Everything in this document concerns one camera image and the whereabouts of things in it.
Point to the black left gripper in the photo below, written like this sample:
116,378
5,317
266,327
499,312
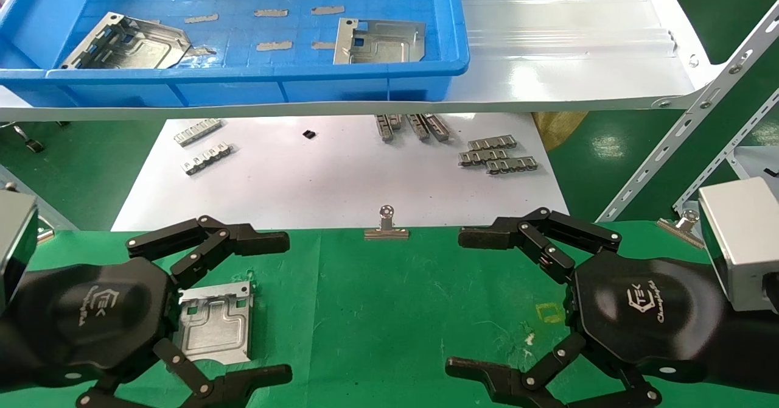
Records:
91,320

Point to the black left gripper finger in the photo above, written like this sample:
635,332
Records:
255,242

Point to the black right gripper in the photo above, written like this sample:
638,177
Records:
645,316

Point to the stamped metal plate with flange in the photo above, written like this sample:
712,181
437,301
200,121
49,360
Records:
213,329

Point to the white board sheet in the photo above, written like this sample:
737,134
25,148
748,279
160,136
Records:
335,182

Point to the green cloth mat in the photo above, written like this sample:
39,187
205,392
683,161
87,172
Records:
377,310

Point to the tiny black part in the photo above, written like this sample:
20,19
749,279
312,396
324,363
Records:
309,134

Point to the blue plastic bin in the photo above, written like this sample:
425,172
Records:
243,91

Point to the yellow brown bag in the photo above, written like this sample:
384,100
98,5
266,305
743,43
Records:
557,129

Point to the brown tape strip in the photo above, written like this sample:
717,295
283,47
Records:
201,19
274,45
204,51
322,45
328,10
271,13

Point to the stamped metal plate with clips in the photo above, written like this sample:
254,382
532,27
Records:
140,45

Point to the flat stamped metal plate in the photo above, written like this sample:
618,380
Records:
389,45

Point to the black caster wheel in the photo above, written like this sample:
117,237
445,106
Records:
31,144

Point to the white sloped shelf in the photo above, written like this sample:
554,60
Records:
548,61

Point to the white panel with black item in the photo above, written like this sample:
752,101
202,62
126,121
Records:
751,161

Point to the small grey metal bracket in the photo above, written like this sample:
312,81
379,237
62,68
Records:
383,129
512,165
395,122
198,132
419,128
438,128
481,158
208,159
492,142

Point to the grey metal frame bar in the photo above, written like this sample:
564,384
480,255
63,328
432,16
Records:
52,213

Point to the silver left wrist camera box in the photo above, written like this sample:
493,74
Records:
15,243

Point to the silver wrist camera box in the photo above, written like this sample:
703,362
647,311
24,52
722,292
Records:
742,243
15,243

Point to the white slotted angle rail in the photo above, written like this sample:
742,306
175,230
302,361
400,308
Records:
718,164
669,146

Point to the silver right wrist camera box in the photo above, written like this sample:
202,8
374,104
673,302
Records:
742,243

